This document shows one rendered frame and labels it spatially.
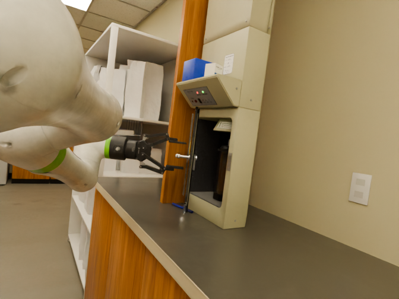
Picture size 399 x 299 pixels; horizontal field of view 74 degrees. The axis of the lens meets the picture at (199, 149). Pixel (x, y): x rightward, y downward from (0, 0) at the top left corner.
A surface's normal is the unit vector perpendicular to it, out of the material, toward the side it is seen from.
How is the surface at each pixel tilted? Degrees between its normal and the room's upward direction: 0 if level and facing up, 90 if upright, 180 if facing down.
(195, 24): 90
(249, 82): 90
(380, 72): 90
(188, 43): 90
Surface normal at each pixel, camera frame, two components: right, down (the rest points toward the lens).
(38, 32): 0.87, 0.03
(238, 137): 0.53, 0.11
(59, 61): 0.94, 0.24
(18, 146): 0.40, 0.43
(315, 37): -0.84, -0.07
